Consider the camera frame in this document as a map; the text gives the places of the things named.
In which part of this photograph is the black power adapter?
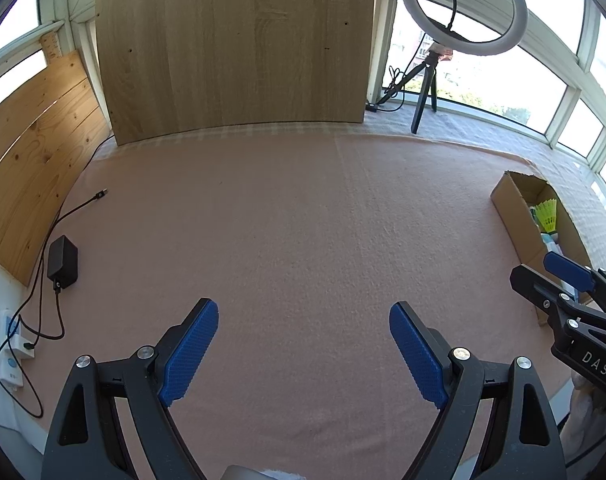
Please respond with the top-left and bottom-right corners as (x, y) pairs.
(47, 235), (80, 291)

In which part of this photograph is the white power strip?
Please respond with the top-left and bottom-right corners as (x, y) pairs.
(0, 309), (38, 392)

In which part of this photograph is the black cable with plug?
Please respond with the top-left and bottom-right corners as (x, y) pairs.
(0, 189), (108, 418)

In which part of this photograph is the person's right forearm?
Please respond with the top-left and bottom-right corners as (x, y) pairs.
(568, 375), (606, 466)

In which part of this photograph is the yellow shuttlecock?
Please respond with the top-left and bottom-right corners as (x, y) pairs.
(530, 199), (558, 235)

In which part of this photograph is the pine wood panel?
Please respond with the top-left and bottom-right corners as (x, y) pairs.
(0, 50), (111, 286)

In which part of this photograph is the light wooden board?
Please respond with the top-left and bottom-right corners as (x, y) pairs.
(95, 0), (378, 146)

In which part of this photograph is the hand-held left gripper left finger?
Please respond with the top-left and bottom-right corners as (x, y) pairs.
(42, 297), (220, 480)

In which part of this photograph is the pine wood slat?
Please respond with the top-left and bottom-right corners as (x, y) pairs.
(39, 32), (64, 68)

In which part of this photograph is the black ring light cable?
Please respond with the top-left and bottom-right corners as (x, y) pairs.
(388, 35), (428, 111)

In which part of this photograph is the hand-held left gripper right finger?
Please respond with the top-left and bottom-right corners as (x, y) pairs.
(389, 301), (568, 480)

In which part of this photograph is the cardboard box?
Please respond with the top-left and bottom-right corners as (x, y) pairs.
(490, 170), (596, 328)

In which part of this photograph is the white ring light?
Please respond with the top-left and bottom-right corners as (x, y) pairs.
(399, 0), (530, 57)

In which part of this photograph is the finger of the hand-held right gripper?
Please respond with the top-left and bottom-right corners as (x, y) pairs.
(543, 251), (606, 321)
(510, 265), (606, 332)

